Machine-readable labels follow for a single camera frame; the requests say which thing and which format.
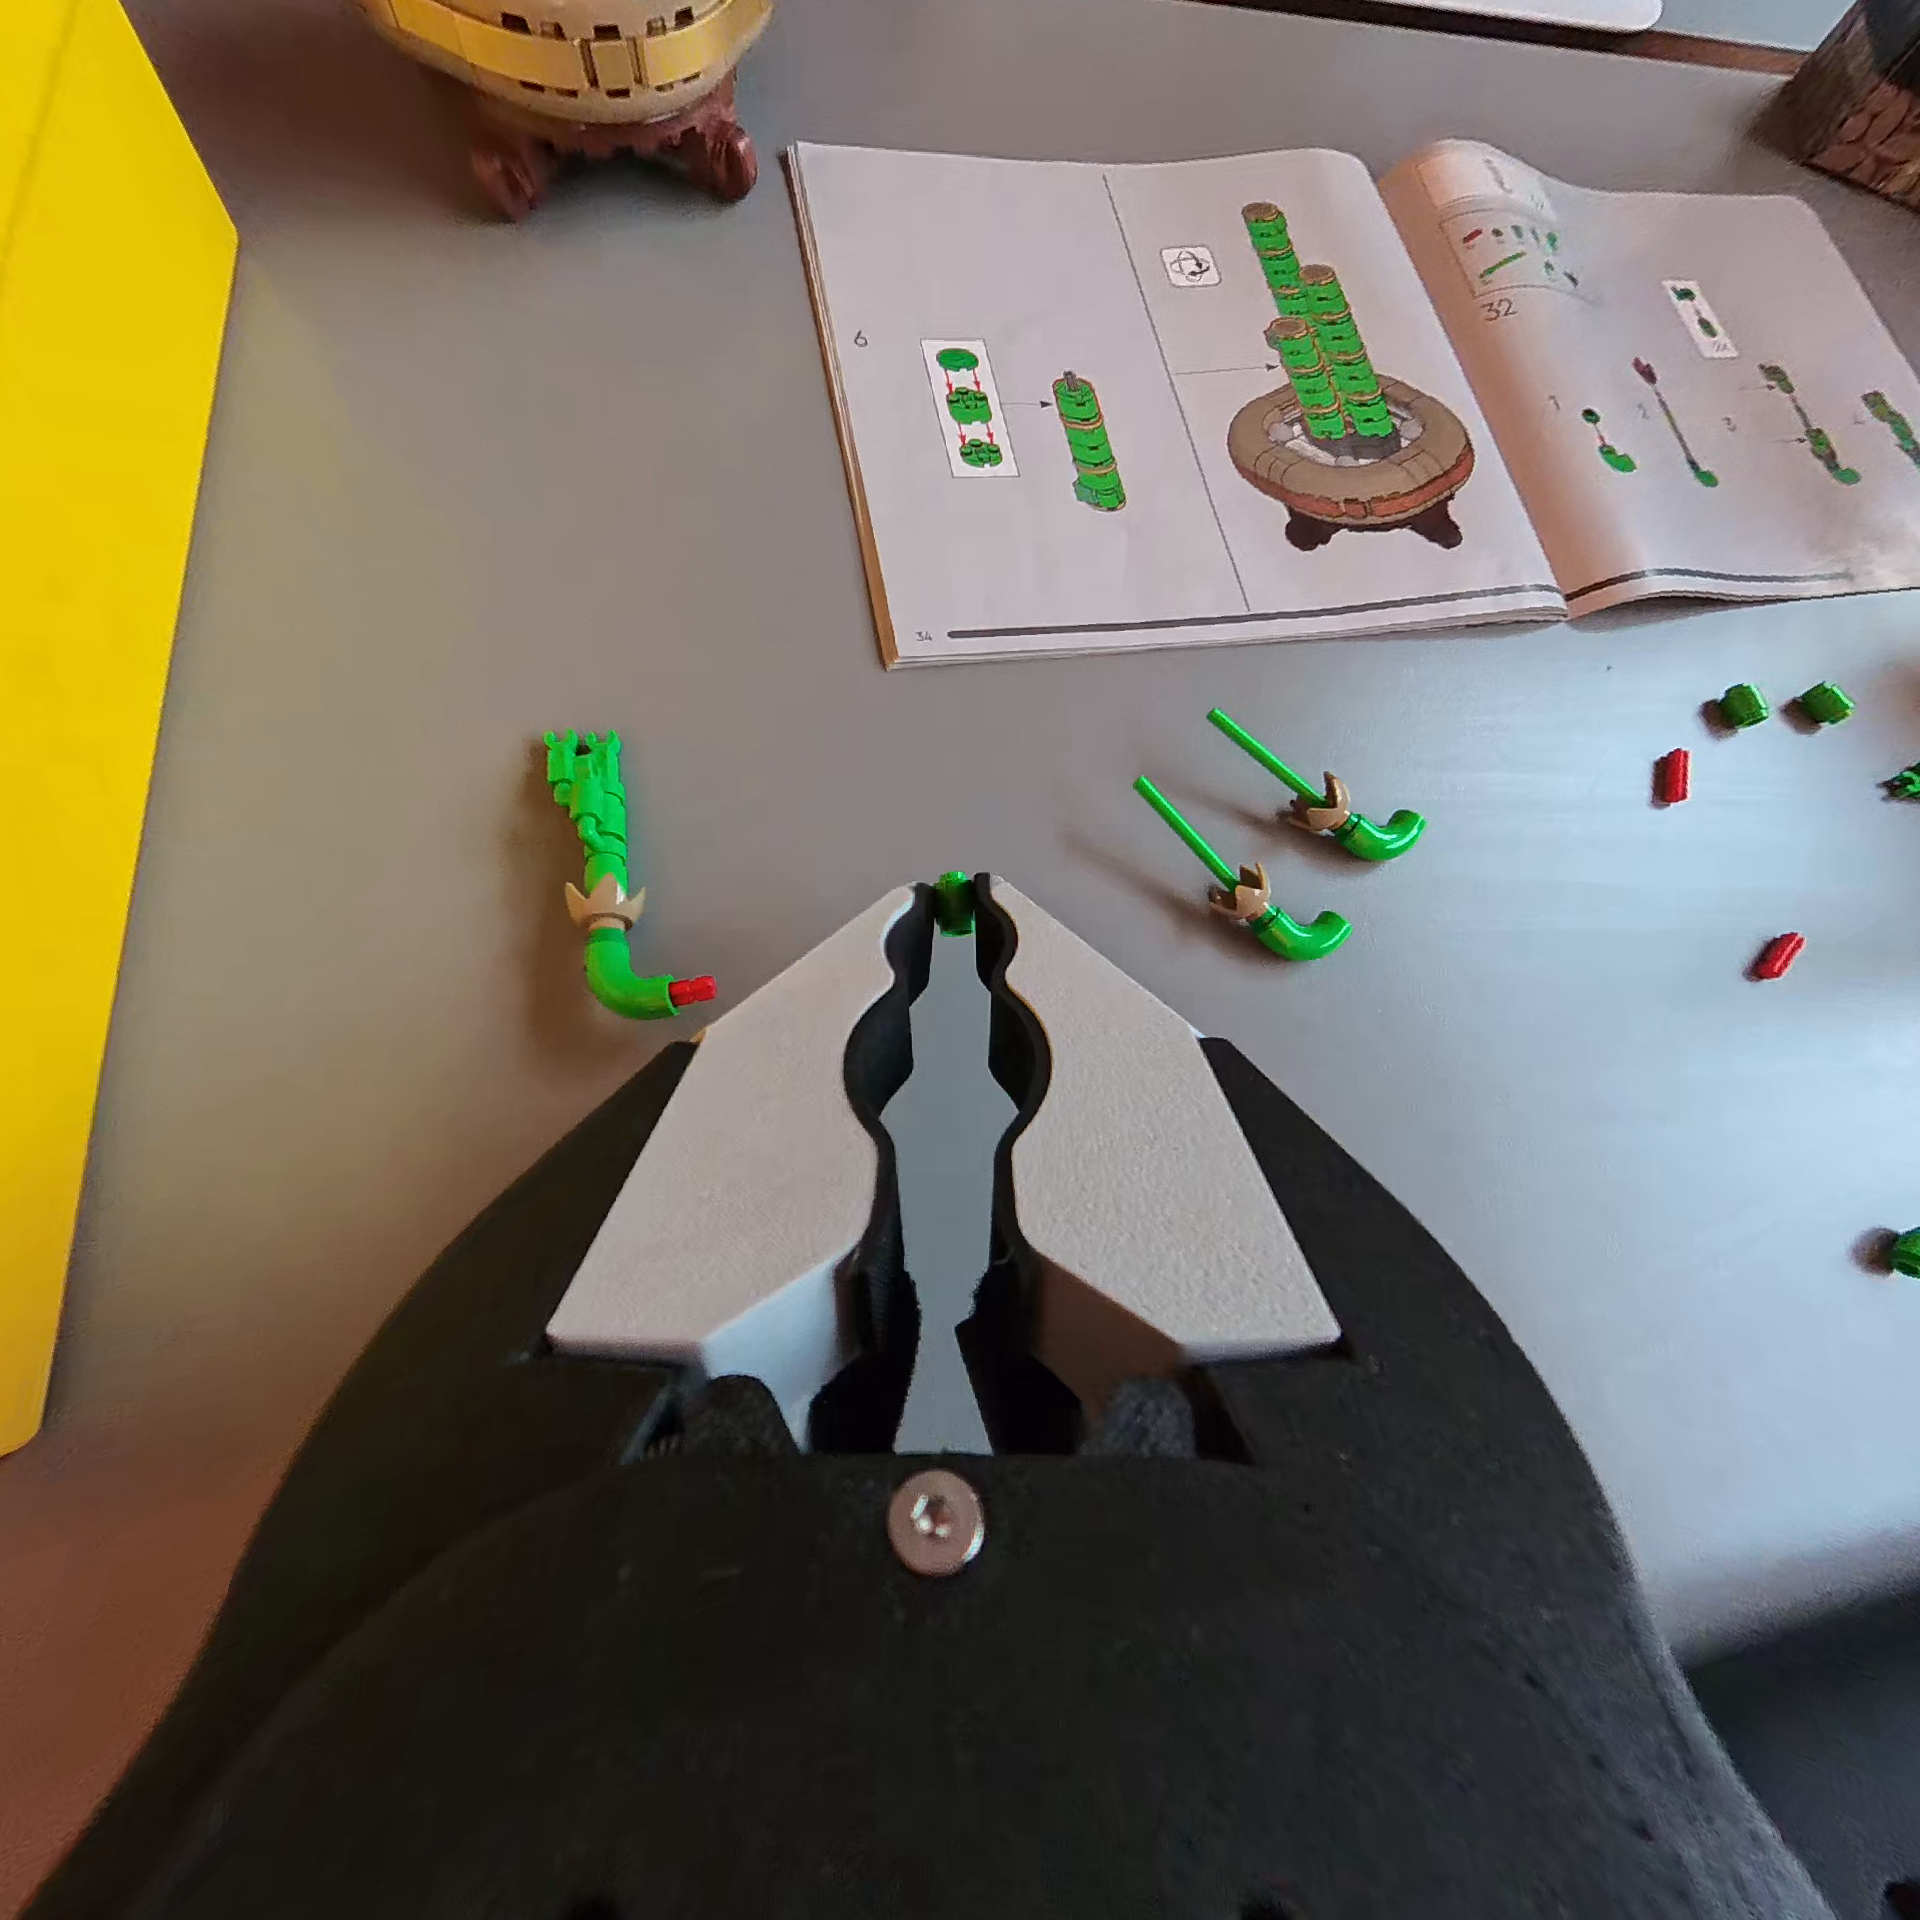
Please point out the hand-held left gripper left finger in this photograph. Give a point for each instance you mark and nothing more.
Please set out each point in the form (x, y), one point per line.
(721, 1201)

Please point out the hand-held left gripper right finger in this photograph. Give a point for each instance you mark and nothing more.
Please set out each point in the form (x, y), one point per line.
(1170, 1201)

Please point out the green lego stem with pin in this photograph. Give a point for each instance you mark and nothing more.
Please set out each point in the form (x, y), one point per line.
(616, 961)

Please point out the green round lego brick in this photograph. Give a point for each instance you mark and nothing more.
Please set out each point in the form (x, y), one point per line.
(1826, 702)
(1904, 1253)
(954, 902)
(1741, 705)

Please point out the green lego stem with bar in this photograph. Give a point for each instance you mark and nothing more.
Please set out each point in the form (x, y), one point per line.
(1371, 834)
(1299, 938)

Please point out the red lego pin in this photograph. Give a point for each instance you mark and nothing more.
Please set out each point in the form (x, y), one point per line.
(1778, 956)
(1672, 777)

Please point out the lego instruction booklet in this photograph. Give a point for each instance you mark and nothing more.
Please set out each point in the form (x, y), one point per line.
(1019, 270)

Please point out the lego bamboo pot model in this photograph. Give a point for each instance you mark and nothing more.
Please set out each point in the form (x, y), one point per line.
(598, 76)

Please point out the black lego set box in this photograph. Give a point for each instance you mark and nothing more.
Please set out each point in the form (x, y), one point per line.
(1852, 105)

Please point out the yellow plastic bin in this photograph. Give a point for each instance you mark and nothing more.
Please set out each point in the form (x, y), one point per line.
(90, 674)

